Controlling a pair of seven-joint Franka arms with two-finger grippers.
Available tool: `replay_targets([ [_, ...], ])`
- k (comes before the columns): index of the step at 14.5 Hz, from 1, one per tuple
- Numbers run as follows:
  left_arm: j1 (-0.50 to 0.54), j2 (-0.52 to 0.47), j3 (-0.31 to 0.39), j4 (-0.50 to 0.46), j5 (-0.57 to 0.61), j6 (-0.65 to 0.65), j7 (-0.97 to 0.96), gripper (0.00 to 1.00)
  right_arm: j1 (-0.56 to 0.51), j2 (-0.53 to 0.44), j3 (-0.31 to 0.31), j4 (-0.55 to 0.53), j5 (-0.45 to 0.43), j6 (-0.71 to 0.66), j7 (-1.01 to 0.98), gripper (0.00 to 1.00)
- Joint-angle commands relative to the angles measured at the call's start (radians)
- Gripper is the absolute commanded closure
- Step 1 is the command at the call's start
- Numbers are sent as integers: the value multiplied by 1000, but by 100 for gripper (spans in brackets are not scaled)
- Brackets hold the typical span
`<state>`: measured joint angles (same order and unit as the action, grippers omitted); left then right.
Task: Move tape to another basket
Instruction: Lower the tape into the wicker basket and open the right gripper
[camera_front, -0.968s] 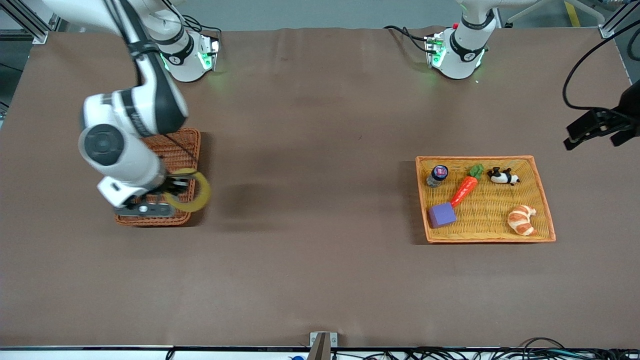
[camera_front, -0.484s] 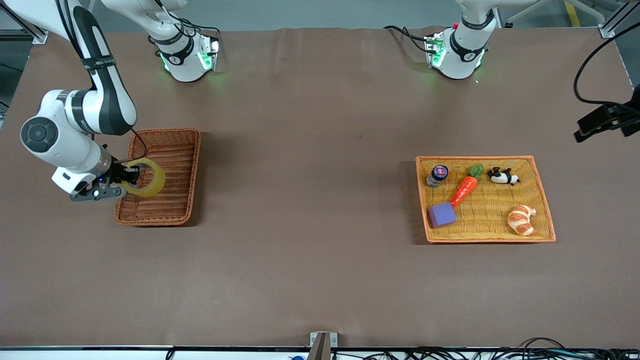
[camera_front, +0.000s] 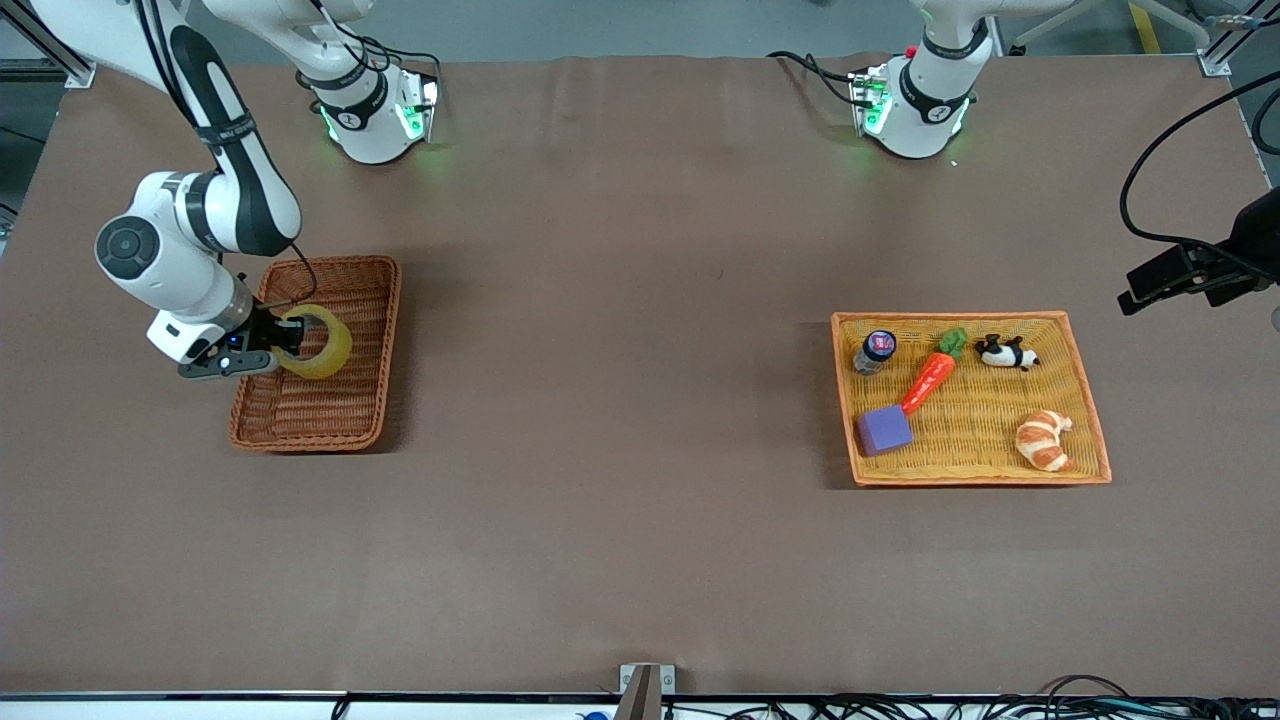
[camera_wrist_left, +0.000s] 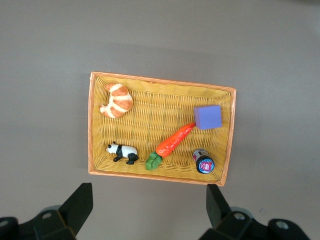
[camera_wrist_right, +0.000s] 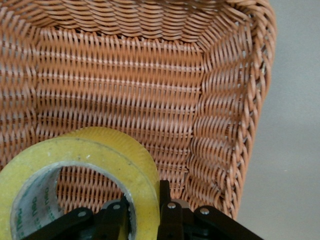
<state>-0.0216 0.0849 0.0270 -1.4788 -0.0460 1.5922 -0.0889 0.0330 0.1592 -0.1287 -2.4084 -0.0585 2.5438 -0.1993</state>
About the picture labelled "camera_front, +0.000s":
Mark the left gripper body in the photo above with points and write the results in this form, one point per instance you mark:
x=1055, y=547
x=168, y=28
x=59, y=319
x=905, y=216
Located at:
x=1259, y=238

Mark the yellow adhesive tape roll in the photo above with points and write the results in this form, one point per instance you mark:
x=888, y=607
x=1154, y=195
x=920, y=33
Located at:
x=335, y=350

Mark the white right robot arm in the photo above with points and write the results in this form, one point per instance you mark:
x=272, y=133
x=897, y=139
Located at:
x=240, y=200

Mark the brown wicker basket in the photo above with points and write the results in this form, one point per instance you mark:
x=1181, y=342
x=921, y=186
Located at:
x=320, y=410

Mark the black white panda toy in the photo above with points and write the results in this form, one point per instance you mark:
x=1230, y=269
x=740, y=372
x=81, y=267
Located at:
x=1003, y=352

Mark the toy croissant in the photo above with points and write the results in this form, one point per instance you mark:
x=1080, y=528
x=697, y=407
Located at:
x=1042, y=440

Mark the yellow wicker tray orange rim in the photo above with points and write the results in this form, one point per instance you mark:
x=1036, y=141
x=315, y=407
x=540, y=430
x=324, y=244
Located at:
x=990, y=440

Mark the orange toy carrot green top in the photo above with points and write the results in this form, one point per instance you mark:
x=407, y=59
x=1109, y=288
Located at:
x=928, y=380

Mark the small jar blue lid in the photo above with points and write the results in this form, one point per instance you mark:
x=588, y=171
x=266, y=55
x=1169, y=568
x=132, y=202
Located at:
x=874, y=352

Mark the purple foam cube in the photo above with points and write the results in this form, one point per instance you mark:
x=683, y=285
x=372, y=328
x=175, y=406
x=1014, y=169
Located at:
x=884, y=430

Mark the large table cover cloth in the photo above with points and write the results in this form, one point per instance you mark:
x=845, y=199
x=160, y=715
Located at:
x=640, y=560

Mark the aluminium frame post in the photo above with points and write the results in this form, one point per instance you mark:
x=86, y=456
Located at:
x=1220, y=50
x=60, y=50

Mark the metal table edge bracket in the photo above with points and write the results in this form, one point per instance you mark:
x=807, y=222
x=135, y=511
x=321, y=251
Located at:
x=645, y=690

